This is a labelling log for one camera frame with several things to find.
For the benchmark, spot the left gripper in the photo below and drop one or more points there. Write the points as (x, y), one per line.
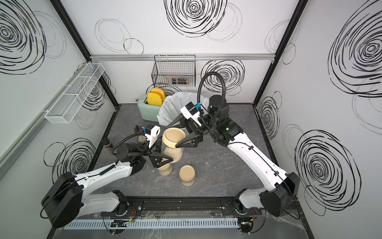
(154, 155)

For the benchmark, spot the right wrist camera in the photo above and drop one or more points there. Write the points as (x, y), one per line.
(191, 111)

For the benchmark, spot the rice jar middle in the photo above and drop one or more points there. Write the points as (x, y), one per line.
(187, 175)

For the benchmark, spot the white mesh wall shelf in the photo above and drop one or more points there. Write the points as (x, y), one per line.
(83, 91)

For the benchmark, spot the beige jar lid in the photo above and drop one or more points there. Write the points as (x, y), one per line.
(172, 136)

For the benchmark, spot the black wire wall basket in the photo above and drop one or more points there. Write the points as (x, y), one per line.
(167, 67)

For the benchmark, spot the rice jar left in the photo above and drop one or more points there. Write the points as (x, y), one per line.
(166, 169)

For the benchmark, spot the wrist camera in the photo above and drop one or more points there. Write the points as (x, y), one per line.
(191, 111)
(151, 133)

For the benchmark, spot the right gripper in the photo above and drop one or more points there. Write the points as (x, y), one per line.
(197, 136)

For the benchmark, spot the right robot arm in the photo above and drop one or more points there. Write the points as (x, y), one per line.
(279, 187)

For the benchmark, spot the dark spice bottle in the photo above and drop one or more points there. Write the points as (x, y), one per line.
(107, 143)

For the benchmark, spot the white trash bag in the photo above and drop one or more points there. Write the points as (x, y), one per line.
(172, 105)

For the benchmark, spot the small bottle black pump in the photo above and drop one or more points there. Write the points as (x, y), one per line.
(141, 139)

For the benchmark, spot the glass rice jar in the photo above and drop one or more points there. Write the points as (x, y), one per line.
(171, 150)

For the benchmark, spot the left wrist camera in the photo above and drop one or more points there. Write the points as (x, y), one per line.
(151, 133)

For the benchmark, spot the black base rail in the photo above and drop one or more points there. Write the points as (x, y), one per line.
(227, 206)

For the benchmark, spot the front yellow toast slice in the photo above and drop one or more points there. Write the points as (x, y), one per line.
(154, 99)

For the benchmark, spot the rear yellow toast slice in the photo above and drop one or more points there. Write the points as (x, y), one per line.
(160, 91)

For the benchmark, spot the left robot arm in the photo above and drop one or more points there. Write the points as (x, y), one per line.
(72, 196)

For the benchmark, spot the yellow toast slice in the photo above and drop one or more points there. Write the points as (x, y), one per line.
(160, 91)
(154, 99)

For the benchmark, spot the mint green toaster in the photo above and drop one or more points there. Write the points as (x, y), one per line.
(148, 112)

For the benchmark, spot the white slotted cable duct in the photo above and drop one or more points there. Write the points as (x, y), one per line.
(193, 223)

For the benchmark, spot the bottle in wire basket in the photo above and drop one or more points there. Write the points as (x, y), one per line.
(180, 81)

